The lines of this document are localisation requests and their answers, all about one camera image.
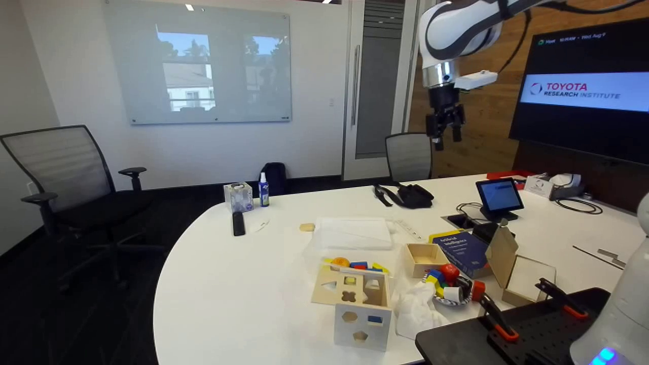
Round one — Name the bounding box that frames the white folded cloth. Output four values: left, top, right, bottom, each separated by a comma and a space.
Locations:
312, 215, 395, 251

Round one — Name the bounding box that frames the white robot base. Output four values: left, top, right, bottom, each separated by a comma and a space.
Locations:
567, 191, 649, 365

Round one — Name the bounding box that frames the red toy block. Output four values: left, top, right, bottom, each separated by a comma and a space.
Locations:
440, 263, 462, 286

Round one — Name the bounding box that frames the wooden shape sorter cube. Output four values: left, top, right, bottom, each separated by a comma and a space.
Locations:
332, 272, 395, 354

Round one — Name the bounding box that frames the clear wipes container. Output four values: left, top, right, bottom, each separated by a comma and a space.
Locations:
222, 180, 255, 215

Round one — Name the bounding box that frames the coiled black cable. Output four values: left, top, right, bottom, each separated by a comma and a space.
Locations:
554, 194, 605, 217

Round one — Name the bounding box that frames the black backpack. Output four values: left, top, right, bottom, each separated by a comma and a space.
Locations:
259, 160, 290, 198

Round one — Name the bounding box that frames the black orange clamp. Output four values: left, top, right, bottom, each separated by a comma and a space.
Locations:
459, 272, 522, 345
536, 276, 591, 322

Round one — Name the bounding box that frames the black mesh office chair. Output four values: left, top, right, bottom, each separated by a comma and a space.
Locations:
0, 124, 160, 293

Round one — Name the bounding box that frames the white framed door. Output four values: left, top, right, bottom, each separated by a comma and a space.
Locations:
342, 0, 421, 182

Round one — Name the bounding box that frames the small open wooden tray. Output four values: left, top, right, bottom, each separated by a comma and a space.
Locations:
403, 241, 452, 280

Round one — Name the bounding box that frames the white grey device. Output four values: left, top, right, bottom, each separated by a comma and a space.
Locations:
548, 171, 583, 201

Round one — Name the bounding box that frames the red flat object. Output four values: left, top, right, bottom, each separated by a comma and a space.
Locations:
485, 168, 529, 182

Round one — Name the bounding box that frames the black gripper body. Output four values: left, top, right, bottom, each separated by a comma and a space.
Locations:
424, 86, 467, 135

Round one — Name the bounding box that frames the black base board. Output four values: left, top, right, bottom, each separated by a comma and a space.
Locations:
414, 286, 615, 365

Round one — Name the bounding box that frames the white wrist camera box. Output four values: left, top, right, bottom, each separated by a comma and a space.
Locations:
452, 70, 501, 91

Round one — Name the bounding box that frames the wooden shape sorter lid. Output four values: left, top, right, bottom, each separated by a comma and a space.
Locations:
310, 262, 394, 310

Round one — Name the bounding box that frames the large black TV screen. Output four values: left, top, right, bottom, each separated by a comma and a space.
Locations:
508, 17, 649, 168

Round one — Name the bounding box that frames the black phone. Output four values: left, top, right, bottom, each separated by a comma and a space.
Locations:
444, 210, 478, 231

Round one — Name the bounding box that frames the blue book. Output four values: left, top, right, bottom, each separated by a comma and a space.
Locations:
431, 230, 490, 277

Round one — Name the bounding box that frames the blue spray bottle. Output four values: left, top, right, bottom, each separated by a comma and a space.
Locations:
258, 171, 272, 208

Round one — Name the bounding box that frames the wooden box with flap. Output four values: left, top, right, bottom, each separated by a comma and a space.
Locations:
485, 224, 557, 309

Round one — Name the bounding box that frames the glass whiteboard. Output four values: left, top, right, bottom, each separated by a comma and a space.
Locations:
103, 0, 294, 127

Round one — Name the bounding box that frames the black tablet on stand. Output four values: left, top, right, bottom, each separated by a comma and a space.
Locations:
474, 176, 525, 224

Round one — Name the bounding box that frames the black headset on table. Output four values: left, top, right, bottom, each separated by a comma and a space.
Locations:
372, 180, 436, 210

